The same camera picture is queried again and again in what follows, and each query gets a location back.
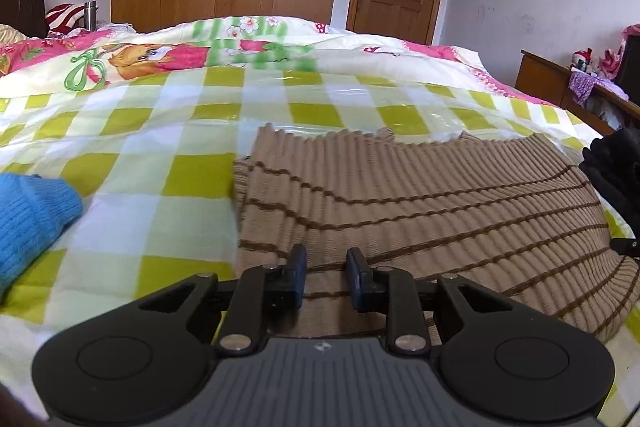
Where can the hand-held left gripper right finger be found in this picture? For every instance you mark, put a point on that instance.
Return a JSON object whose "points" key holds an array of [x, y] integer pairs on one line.
{"points": [[353, 279]]}

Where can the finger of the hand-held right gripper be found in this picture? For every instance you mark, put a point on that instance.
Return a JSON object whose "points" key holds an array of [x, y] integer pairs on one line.
{"points": [[627, 248]]}

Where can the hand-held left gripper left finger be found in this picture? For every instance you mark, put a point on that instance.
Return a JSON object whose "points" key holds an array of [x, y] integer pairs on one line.
{"points": [[299, 277]]}

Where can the brown striped knit sweater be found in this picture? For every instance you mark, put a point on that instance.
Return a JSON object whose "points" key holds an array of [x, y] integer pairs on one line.
{"points": [[425, 192]]}

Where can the black cloth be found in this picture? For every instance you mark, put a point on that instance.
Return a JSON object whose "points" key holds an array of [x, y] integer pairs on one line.
{"points": [[615, 167]]}

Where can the wooden side cabinet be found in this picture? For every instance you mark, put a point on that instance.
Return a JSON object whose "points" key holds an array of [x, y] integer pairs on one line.
{"points": [[542, 79]]}

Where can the red white plush toy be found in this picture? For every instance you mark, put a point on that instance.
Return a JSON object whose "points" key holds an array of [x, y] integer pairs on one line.
{"points": [[582, 59]]}

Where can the checked cartoon print quilt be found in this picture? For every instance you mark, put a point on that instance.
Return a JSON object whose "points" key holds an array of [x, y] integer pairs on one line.
{"points": [[165, 117]]}

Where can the blue knit sweater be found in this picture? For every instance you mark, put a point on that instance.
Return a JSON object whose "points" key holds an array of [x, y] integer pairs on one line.
{"points": [[30, 217]]}

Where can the metal flask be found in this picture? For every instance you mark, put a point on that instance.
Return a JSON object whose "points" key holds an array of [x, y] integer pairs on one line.
{"points": [[90, 14]]}

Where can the red white striped pillow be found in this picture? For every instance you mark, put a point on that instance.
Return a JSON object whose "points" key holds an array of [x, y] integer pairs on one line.
{"points": [[65, 17]]}

